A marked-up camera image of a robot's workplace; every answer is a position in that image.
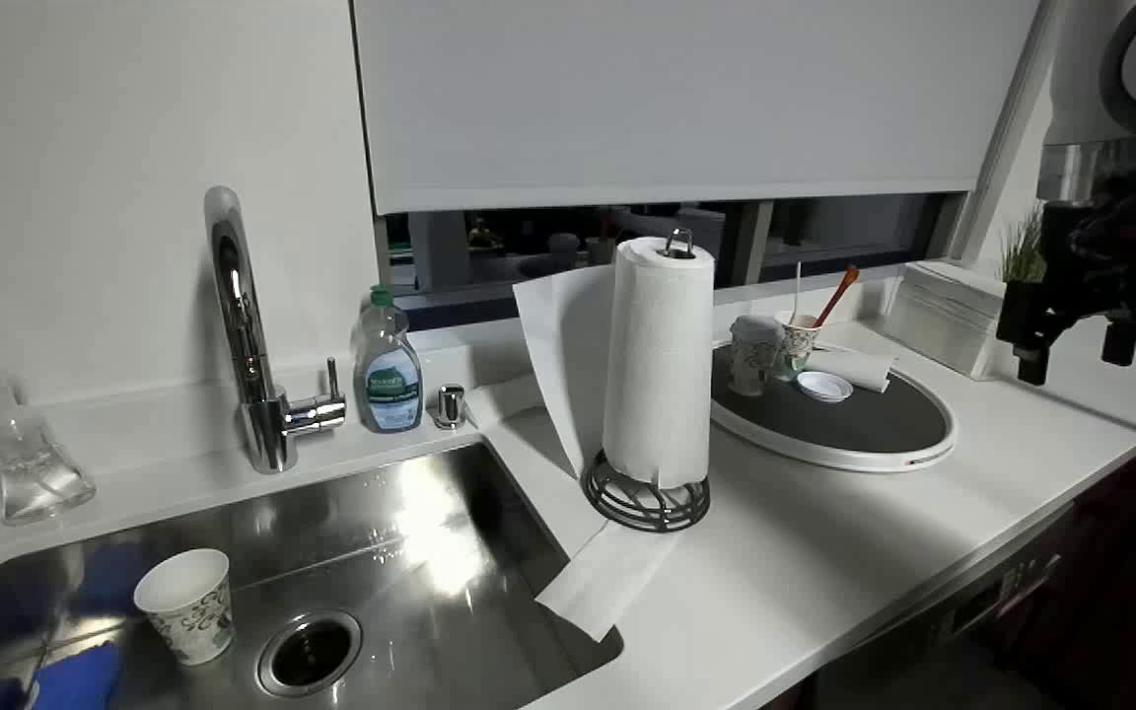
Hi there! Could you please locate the dark window pane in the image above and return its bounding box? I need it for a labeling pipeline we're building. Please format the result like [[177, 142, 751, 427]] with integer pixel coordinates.
[[375, 189, 972, 337]]

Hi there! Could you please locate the clear cup with utensils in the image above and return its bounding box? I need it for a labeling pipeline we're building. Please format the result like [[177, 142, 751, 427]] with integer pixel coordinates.
[[778, 312, 824, 388]]

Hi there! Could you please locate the stainless steel sink basin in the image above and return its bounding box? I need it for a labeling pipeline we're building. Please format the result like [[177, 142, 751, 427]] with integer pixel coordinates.
[[0, 437, 628, 710]]

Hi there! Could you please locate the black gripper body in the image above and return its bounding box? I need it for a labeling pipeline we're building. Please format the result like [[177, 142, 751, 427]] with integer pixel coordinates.
[[996, 166, 1136, 354]]

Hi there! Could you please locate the white roller blind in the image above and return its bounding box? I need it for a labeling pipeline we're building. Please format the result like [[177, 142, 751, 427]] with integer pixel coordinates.
[[353, 0, 1050, 222]]

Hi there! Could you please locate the patterned paper cup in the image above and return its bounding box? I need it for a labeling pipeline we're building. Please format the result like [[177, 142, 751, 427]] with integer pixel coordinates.
[[132, 544, 242, 671]]

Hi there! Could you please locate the dark cabinet front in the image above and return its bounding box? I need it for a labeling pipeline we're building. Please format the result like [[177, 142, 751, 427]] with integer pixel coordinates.
[[762, 427, 1136, 710]]

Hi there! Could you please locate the round sink drain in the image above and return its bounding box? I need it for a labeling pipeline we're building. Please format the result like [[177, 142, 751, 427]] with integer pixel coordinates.
[[250, 606, 366, 702]]

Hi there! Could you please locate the orange handled utensil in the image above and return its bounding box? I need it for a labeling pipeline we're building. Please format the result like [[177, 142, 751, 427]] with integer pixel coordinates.
[[812, 259, 866, 330]]

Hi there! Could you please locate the white paper towel roll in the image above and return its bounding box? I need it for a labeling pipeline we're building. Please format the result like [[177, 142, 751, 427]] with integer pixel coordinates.
[[509, 231, 720, 646]]

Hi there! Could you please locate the green dish soap bottle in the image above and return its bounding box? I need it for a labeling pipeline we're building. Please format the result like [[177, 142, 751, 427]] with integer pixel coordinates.
[[353, 279, 432, 437]]

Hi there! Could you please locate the chrome kitchen faucet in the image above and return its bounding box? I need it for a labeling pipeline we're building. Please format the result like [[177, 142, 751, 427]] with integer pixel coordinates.
[[203, 183, 353, 477]]

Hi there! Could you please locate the small chrome knob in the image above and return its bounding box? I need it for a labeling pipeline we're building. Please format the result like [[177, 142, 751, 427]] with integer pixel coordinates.
[[427, 384, 475, 434]]

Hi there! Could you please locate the grey lidded cup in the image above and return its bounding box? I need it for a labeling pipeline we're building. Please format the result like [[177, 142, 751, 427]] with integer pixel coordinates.
[[724, 312, 788, 401]]

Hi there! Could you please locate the small green plant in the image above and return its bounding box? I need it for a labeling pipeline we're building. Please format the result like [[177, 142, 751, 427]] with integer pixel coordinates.
[[1000, 213, 1052, 289]]

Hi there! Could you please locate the blue sponge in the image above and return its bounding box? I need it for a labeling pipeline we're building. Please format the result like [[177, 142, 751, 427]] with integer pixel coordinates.
[[24, 644, 127, 710]]

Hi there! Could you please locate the white rectangular box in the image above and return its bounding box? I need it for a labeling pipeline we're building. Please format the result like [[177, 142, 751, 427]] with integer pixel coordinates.
[[879, 256, 1012, 384]]

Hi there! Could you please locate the black wire towel holder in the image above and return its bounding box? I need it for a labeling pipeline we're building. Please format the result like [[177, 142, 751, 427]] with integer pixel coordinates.
[[579, 450, 713, 536]]

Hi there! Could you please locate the small white dish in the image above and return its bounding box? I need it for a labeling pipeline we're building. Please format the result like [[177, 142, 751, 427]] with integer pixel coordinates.
[[792, 366, 862, 406]]

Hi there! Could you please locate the white cup lid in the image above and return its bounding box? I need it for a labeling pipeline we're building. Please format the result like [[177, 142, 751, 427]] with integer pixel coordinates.
[[725, 312, 788, 347]]

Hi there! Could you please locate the oval black white tray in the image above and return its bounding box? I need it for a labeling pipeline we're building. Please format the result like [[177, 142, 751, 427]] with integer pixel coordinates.
[[705, 342, 960, 477]]

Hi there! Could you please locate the folded white cloth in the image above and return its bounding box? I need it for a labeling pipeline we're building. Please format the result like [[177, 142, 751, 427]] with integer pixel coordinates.
[[812, 342, 897, 398]]

